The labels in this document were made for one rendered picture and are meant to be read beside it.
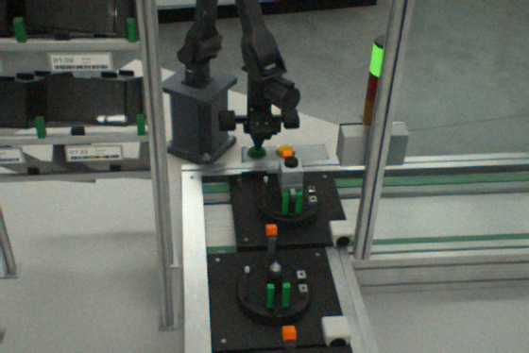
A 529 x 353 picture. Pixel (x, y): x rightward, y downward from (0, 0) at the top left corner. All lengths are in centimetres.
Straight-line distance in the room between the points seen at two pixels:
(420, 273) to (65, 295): 73
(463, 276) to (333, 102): 237
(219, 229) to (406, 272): 41
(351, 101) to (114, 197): 228
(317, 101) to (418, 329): 247
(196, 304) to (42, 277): 38
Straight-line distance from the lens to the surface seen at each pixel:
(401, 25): 114
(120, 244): 158
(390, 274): 146
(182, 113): 176
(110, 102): 114
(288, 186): 142
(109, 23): 107
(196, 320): 129
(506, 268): 154
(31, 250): 161
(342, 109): 372
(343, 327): 124
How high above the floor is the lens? 192
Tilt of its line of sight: 37 degrees down
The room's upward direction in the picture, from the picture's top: 2 degrees clockwise
